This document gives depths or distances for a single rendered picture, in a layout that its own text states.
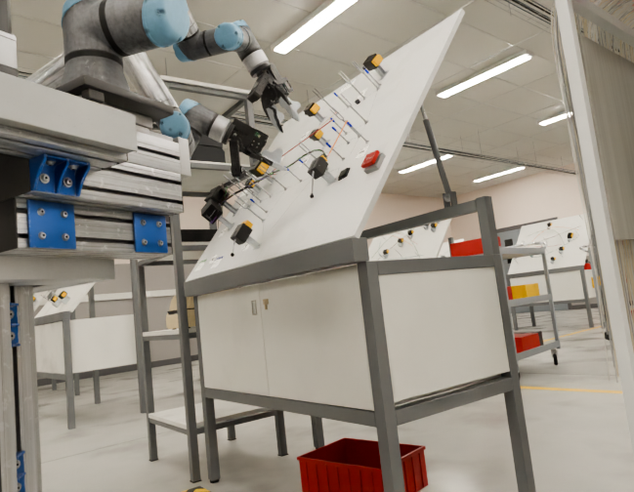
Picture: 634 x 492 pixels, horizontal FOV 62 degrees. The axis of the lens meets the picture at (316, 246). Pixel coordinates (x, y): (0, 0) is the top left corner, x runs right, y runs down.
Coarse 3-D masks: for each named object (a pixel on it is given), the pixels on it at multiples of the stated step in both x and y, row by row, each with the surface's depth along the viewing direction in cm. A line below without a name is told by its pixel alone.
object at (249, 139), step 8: (232, 128) 157; (240, 128) 158; (248, 128) 158; (224, 136) 157; (232, 136) 159; (240, 136) 159; (248, 136) 157; (256, 136) 158; (264, 136) 157; (240, 144) 159; (248, 144) 158; (256, 144) 159; (264, 144) 159; (256, 152) 159
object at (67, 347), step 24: (72, 288) 456; (48, 312) 459; (48, 336) 437; (72, 336) 403; (96, 336) 414; (120, 336) 426; (48, 360) 438; (72, 360) 401; (96, 360) 412; (120, 360) 423; (72, 384) 394; (96, 384) 512; (144, 384) 428; (72, 408) 391; (144, 408) 425
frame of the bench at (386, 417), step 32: (480, 256) 170; (384, 352) 140; (512, 352) 172; (384, 384) 138; (480, 384) 164; (512, 384) 170; (320, 416) 159; (352, 416) 147; (384, 416) 137; (416, 416) 143; (512, 416) 170; (384, 448) 137; (512, 448) 170; (384, 480) 137
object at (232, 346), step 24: (240, 288) 199; (216, 312) 217; (240, 312) 200; (216, 336) 217; (240, 336) 200; (216, 360) 218; (240, 360) 200; (264, 360) 186; (216, 384) 218; (240, 384) 201; (264, 384) 187
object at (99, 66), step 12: (72, 60) 107; (84, 60) 107; (96, 60) 107; (108, 60) 109; (120, 60) 113; (72, 72) 106; (84, 72) 106; (96, 72) 106; (108, 72) 108; (120, 72) 111; (120, 84) 109
